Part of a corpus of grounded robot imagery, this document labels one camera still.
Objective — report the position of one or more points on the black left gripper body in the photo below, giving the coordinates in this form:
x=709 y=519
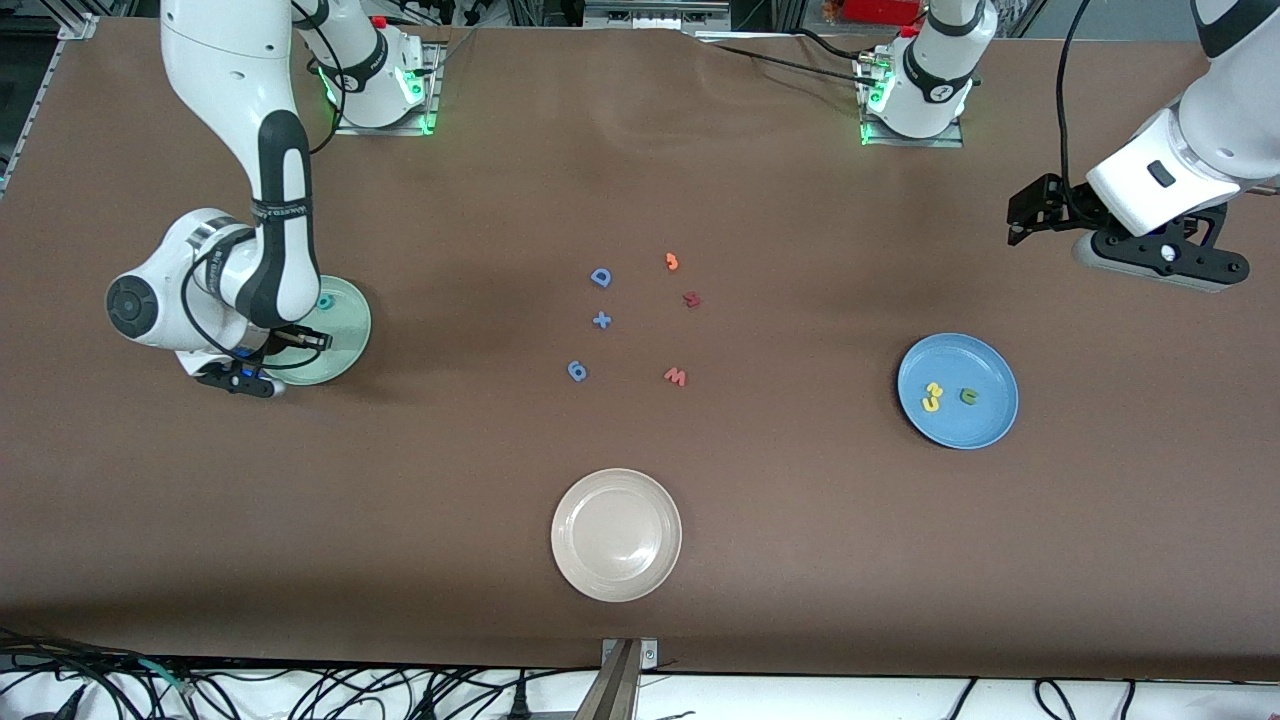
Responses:
x=1062 y=205

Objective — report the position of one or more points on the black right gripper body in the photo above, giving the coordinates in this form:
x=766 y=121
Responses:
x=284 y=338

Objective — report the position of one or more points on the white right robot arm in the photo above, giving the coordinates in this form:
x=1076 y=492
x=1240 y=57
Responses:
x=225 y=60

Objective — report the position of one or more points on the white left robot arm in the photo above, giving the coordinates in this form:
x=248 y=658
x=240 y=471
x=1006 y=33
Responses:
x=1220 y=120

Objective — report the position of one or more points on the mint green plate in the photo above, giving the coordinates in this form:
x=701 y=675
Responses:
x=350 y=320

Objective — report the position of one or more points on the blue plate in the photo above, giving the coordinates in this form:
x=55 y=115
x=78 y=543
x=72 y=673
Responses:
x=990 y=425

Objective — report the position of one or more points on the red box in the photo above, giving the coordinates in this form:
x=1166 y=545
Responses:
x=880 y=10

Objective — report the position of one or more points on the blue foam letter g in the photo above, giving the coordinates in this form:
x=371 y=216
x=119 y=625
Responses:
x=578 y=379

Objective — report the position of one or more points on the blue foam letter D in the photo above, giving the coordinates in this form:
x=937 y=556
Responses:
x=594 y=276

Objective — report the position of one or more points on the beige plate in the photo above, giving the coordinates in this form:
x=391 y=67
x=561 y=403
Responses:
x=616 y=535

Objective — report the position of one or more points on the pink foam letter w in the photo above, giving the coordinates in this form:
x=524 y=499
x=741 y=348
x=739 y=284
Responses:
x=676 y=378

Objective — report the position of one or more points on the black power plug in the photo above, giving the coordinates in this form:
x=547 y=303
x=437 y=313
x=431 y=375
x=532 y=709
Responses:
x=520 y=705

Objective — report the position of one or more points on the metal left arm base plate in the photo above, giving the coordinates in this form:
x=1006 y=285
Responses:
x=910 y=142

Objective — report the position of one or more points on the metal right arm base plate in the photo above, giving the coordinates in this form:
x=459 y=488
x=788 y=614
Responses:
x=350 y=128

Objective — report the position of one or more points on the aluminium table corner bracket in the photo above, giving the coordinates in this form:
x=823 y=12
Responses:
x=78 y=27

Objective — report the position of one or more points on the grey metal frame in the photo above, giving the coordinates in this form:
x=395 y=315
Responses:
x=650 y=15

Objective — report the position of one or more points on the aluminium profile bracket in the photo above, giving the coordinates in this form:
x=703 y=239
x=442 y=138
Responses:
x=620 y=685

